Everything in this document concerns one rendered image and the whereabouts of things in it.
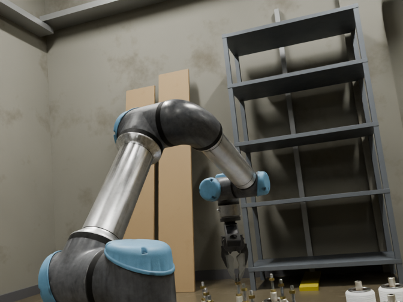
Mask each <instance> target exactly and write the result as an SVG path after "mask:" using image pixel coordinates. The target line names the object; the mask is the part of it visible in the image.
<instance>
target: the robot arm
mask: <svg viewBox="0 0 403 302"><path fill-rule="evenodd" d="M113 131H114V132H115V135H113V137H114V141H115V143H116V148H117V150H118V153H117V155H116V157H115V160H114V161H113V163H112V166H111V167H110V170H109V172H108V174H107V176H106V178H105V181H104V183H103V185H102V187H101V189H100V191H99V193H98V195H97V197H96V199H95V202H94V204H93V206H92V208H91V210H90V212H89V214H88V217H87V218H86V220H85V223H84V225H83V227H82V229H81V230H78V231H75V232H73V233H71V235H70V236H69V238H68V240H67V242H66V244H65V246H64V248H63V250H59V251H56V252H54V253H53V254H50V255H49V256H48V257H47V258H46V259H45V260H44V262H43V263H42V265H41V268H40V271H39V275H38V288H39V289H40V296H41V298H42V300H43V302H177V300H176V287H175V273H174V271H175V265H174V263H173V257H172V250H171V248H170V246H169V245H168V244H167V243H165V242H163V241H158V240H148V239H124V240H123V237H124V234H125V232H126V229H127V226H128V224H129V221H130V219H131V216H132V213H133V211H134V208H135V206H136V203H137V200H138V198H139V195H140V193H141V190H142V187H143V185H144V182H145V180H146V177H147V175H148V172H149V169H150V167H151V165H153V164H156V163H157V162H158V161H159V160H160V158H161V155H162V153H163V150H164V149H165V148H168V147H173V146H178V145H189V146H191V147H192V148H193V149H195V150H197V151H201V152H203V153H204V154H205V155H206V156H207V157H208V158H209V159H210V160H211V161H212V162H213V163H214V164H215V165H216V167H217V168H218V169H219V170H220V171H221V172H222V174H217V175H216V176H215V178H213V177H210V178H207V179H204V180H203V181H202V182H201V184H200V186H199V193H200V195H201V197H202V198H203V199H204V200H206V201H211V202H213V201H218V208H219V209H217V211H218V212H219V216H220V217H221V219H220V222H224V233H225V235H221V243H222V246H221V258H222V260H223V262H224V264H225V266H226V268H227V270H228V272H229V274H230V276H231V278H232V279H233V280H234V281H236V275H235V273H234V267H233V262H234V258H233V257H232V256H231V255H229V254H231V253H232V252H234V251H237V252H238V253H239V254H238V256H237V257H236V258H237V261H238V263H239V266H238V269H239V274H238V278H239V281H240V280H241V278H242V277H243V274H244V271H245V267H246V263H247V260H248V248H247V244H246V243H244V241H243V240H244V238H243V237H242V234H240V233H239V229H238V226H237V223H235V221H239V220H240V216H239V215H240V204H239V198H246V197H256V196H257V197H258V196H261V195H267V194H268V193H269V191H270V180H269V176H268V175H267V173H266V172H264V171H261V172H259V171H258V172H255V171H254V170H253V169H252V167H251V166H250V165H249V163H247V161H246V160H245V159H244V158H243V156H242V155H241V154H240V153H239V152H238V150H237V149H236V148H235V147H234V145H233V144H232V143H231V142H230V140H229V139H228V138H227V137H226V136H225V135H224V133H223V128H222V125H221V124H220V122H219V121H218V120H217V119H216V117H215V116H214V115H212V114H211V113H210V112H208V111H207V110H206V109H204V108H203V107H201V106H199V105H197V104H195V103H193V102H189V101H186V100H182V99H170V100H166V101H163V102H159V103H156V104H151V105H147V106H144V107H136V108H132V109H130V110H128V111H125V112H123V113H122V114H121V115H120V116H119V117H118V118H117V119H116V122H115V125H114V128H113ZM228 252H229V253H228Z"/></svg>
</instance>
